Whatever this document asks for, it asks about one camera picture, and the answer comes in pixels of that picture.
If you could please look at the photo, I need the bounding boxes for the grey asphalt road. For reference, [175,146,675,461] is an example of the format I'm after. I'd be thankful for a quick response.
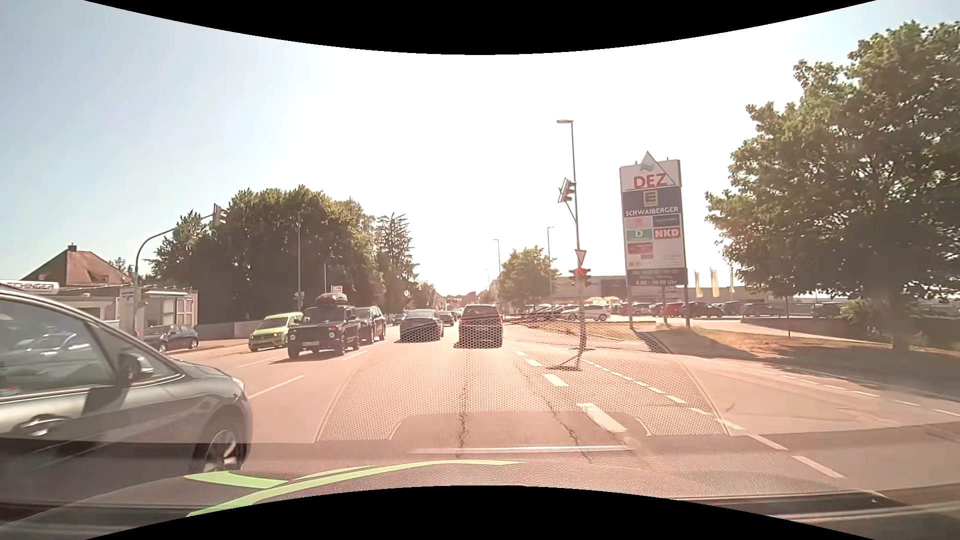
[168,318,960,459]

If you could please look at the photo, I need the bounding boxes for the low white building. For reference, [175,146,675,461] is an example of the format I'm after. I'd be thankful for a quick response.
[45,283,200,336]

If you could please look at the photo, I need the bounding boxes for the dark grey car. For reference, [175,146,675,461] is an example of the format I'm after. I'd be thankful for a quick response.
[0,288,254,481]

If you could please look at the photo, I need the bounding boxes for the group of trees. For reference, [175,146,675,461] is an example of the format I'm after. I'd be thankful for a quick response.
[146,185,436,325]

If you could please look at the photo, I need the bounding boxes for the black off-road car with roof box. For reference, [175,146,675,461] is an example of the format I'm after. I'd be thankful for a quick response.
[286,292,363,360]

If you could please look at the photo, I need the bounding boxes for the queue of cars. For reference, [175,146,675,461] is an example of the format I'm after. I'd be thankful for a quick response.
[390,307,460,328]

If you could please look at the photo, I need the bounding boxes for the traffic light with lamp post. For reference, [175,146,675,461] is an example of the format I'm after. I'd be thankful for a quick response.
[555,118,594,354]

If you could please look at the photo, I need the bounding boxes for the row of flags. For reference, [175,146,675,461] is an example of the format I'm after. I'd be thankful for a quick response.
[693,267,738,300]

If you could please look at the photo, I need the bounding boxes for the long low building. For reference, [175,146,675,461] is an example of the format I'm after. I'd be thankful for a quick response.
[551,274,796,305]

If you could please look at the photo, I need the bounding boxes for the row of parked cars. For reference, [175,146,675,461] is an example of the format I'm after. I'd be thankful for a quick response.
[522,299,849,323]

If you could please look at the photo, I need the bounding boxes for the dark red car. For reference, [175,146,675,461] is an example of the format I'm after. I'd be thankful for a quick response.
[458,303,505,350]

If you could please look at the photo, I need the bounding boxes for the dark parked car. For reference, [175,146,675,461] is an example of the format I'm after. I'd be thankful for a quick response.
[141,324,201,354]

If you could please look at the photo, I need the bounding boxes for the car's own bonnet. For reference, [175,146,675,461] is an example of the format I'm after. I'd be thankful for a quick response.
[0,421,960,540]

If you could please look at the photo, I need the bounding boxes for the grass verge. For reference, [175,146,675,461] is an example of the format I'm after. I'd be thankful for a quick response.
[651,324,960,376]

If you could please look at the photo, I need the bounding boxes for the yellow-green van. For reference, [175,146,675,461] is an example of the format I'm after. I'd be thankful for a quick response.
[248,312,305,353]

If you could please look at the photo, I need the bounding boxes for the tall shopping centre sign board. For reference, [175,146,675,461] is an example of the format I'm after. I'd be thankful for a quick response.
[618,151,692,330]

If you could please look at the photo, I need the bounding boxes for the road markings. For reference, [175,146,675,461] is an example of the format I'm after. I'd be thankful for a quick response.
[238,341,960,480]

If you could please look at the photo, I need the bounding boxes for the large tree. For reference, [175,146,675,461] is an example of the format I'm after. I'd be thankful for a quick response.
[705,20,960,352]

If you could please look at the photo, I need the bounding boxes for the house with red roof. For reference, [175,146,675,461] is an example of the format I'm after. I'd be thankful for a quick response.
[21,243,135,288]

